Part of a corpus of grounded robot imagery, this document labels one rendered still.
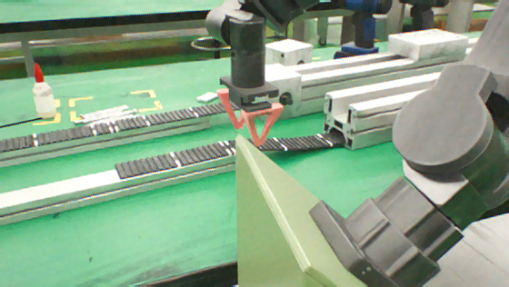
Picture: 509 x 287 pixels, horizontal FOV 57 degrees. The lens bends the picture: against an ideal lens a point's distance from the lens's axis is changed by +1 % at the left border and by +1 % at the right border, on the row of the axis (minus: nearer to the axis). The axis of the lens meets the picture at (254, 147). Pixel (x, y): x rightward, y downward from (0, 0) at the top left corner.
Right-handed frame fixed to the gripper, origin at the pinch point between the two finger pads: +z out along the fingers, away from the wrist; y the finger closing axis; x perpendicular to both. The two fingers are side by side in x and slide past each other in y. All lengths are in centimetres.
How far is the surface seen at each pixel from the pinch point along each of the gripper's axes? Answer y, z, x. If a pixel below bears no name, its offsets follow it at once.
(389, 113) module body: -4.9, -0.2, -27.6
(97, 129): 19.0, 2.4, 22.6
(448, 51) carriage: 12, -4, -61
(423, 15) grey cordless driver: 34, -8, -74
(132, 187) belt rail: -1.2, 4.6, 21.3
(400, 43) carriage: 19, -6, -52
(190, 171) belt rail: -1.5, 4.0, 11.7
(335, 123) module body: 1.1, 2.8, -19.8
